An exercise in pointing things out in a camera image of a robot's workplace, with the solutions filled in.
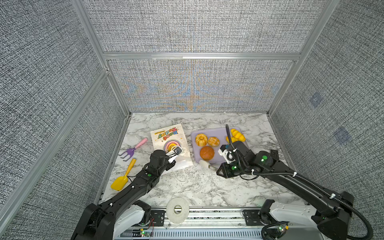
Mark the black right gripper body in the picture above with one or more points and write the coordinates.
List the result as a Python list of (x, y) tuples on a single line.
[(234, 168)]

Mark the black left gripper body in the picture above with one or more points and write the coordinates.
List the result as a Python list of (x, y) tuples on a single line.
[(167, 166)]

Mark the orange brown fake bread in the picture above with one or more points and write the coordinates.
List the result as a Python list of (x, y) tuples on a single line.
[(207, 153)]

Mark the white printed paper bag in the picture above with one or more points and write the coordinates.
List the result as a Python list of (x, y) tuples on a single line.
[(167, 139)]

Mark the yellow bundt fake bread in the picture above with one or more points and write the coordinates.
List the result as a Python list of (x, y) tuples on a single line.
[(201, 140)]

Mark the pale yellow fake bun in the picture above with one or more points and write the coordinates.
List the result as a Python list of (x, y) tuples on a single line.
[(213, 142)]

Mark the yellow ridged fake loaf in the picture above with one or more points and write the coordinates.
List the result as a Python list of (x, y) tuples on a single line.
[(237, 136)]

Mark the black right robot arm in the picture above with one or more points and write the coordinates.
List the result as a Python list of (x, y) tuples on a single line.
[(326, 210)]

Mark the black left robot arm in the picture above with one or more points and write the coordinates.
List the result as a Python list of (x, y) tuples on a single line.
[(98, 222)]

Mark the black remote control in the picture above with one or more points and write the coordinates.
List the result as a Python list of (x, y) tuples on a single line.
[(275, 154)]

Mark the purple toy garden fork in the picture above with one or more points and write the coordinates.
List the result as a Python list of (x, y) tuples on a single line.
[(128, 154)]

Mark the lilac plastic tray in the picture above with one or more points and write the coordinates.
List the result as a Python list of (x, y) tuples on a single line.
[(219, 133)]

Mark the white tape roll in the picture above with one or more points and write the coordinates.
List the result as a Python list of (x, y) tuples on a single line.
[(177, 210)]

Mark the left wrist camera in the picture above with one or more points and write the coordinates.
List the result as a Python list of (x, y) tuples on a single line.
[(173, 153)]

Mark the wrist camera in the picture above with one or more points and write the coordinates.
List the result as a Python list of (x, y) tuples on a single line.
[(173, 153), (226, 154)]

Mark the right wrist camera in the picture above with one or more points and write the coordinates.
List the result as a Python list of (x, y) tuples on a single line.
[(226, 154)]

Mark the yellow toy tool handle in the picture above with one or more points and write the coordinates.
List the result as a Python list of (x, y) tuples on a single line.
[(121, 181)]

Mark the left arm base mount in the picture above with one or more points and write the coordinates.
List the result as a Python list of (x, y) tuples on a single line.
[(156, 219)]

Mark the aluminium front rail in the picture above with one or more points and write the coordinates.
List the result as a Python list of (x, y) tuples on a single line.
[(219, 217)]

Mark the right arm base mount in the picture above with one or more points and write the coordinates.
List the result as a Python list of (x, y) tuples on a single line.
[(272, 229)]

